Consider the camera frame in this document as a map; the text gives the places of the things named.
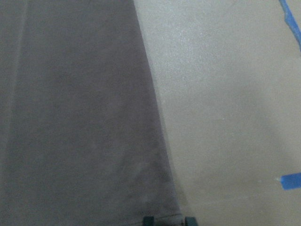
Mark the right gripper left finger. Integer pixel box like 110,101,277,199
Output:
143,216,154,226

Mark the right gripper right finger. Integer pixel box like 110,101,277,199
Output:
184,217,197,226

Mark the dark brown t-shirt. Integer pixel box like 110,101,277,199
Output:
0,0,183,226

